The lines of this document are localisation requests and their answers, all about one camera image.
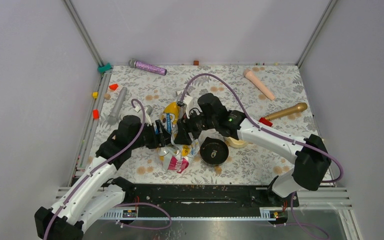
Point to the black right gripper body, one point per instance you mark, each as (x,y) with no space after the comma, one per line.
(196,124)

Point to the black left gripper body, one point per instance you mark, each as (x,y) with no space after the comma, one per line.
(150,139)

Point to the cat print pet food bag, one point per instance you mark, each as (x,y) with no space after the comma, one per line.
(175,157)

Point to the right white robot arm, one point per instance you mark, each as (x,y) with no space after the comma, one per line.
(307,154)

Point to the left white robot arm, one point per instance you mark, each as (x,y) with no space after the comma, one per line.
(95,192)

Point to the black pet bowl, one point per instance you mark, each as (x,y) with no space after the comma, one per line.
(213,151)

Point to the cream pet bowl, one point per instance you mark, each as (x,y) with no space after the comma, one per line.
(235,143)

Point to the grey toy microphone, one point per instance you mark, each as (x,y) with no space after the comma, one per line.
(113,117)

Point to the beige wooden block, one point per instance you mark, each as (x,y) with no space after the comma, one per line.
(107,96)

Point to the red roof-shaped block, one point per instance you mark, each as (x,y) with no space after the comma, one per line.
(113,87)

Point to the yellow small cube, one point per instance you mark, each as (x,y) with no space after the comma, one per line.
(95,95)

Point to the pink toy microphone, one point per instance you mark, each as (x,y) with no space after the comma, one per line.
(249,74)

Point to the purple glitter toy microphone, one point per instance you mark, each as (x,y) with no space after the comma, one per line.
(136,64)

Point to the teal toy block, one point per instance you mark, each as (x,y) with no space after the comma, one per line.
(104,68)

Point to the floral patterned table mat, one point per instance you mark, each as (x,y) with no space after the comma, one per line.
(250,165)

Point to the gold toy microphone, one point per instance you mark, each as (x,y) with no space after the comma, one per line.
(297,108)

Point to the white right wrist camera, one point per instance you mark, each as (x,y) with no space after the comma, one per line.
(186,103)

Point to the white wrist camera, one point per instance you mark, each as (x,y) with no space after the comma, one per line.
(147,110)
(186,103)

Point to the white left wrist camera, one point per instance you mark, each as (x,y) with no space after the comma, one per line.
(147,110)

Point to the red block at left rail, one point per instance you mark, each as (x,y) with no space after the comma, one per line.
(95,114)

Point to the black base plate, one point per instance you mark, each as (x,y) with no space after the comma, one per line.
(204,201)

